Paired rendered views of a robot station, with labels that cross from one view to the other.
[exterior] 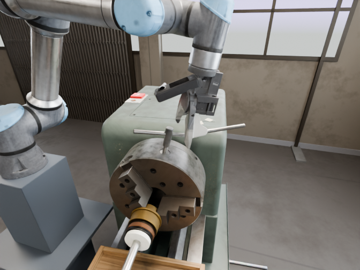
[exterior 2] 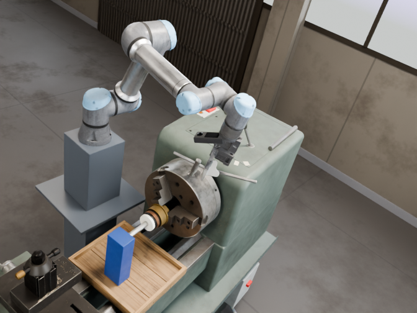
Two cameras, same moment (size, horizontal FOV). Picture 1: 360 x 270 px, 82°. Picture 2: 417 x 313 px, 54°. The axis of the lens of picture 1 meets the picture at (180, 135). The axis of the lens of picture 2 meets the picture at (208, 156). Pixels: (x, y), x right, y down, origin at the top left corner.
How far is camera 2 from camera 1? 101 cm
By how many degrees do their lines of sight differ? 17
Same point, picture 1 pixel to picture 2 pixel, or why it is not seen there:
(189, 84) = (216, 140)
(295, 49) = not seen: outside the picture
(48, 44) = not seen: hidden behind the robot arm
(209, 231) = (214, 259)
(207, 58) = (228, 131)
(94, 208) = (130, 193)
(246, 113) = (394, 163)
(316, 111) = not seen: outside the picture
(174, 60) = (317, 40)
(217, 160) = (234, 200)
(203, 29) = (230, 115)
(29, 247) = (72, 198)
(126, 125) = (178, 138)
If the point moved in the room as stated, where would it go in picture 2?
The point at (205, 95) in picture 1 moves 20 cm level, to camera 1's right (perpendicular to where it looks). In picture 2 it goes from (226, 151) to (277, 174)
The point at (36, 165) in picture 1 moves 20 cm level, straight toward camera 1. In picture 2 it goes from (103, 140) to (105, 168)
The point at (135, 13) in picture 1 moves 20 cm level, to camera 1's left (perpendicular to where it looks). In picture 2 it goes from (183, 106) to (131, 84)
